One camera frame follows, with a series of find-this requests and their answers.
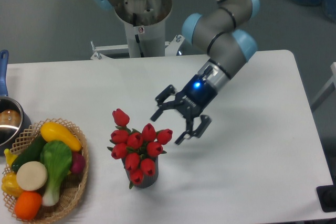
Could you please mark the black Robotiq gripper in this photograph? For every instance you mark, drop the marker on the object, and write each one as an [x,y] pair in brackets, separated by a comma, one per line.
[190,102]

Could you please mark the red tulip bouquet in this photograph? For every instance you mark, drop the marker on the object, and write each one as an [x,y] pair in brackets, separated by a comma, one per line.
[139,148]

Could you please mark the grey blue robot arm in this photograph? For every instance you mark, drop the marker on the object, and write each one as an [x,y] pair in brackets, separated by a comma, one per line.
[217,34]

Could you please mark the dark grey ribbed vase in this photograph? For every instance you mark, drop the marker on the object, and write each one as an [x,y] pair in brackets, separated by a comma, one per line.
[147,180]

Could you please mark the red radish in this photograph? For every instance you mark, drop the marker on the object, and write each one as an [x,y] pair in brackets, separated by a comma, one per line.
[78,163]

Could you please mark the yellow squash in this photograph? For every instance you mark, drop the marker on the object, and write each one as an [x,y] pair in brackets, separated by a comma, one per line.
[52,131]

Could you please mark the green bok choy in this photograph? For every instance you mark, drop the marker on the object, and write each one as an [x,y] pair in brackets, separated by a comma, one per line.
[56,156]

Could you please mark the dark green cucumber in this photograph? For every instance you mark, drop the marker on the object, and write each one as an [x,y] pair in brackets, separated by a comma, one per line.
[29,154]

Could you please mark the black device at table edge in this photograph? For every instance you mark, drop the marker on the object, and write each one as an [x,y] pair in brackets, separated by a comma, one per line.
[326,195]

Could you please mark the yellow banana tip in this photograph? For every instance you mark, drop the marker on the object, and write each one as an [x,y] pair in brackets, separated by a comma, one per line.
[9,156]

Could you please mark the orange fruit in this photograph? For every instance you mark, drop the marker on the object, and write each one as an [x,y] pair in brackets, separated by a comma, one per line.
[27,205]

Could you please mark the yellow bell pepper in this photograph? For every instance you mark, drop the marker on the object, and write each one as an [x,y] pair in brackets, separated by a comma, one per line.
[10,185]

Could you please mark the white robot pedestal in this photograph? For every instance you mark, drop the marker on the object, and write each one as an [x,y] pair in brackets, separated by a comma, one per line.
[145,26]

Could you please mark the white frame at right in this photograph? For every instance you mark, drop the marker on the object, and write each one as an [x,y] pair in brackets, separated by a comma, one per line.
[327,89]

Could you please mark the blue handled saucepan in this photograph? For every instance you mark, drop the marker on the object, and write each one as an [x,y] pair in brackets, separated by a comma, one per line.
[13,118]

